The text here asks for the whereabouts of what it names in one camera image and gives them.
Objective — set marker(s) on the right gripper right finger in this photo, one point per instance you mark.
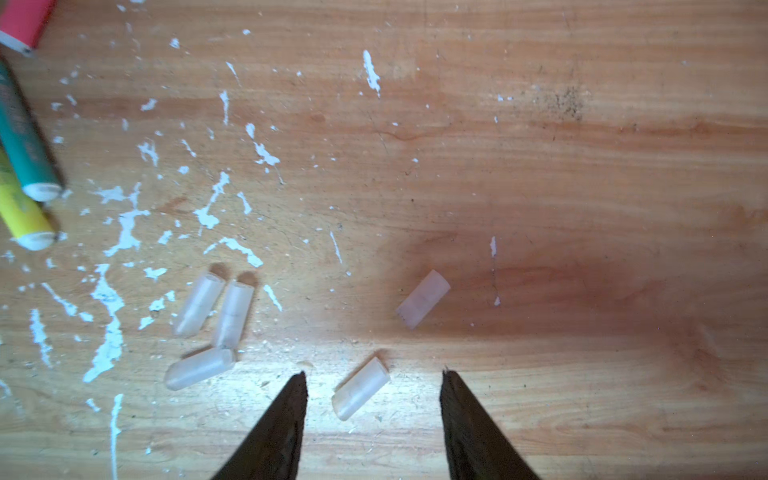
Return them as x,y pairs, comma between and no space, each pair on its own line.
475,446

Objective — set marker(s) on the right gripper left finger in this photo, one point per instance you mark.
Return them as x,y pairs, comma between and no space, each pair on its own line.
272,448

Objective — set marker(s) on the translucent pen cap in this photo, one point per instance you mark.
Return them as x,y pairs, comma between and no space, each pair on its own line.
204,292
232,317
198,367
360,388
423,299

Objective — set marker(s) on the yellow highlighter pen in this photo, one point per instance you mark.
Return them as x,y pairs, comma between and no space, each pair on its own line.
24,218

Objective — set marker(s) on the green highlighter pen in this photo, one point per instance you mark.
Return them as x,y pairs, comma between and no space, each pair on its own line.
24,145

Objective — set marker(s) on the pink highlighter pen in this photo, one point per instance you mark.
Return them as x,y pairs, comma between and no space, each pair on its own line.
23,23

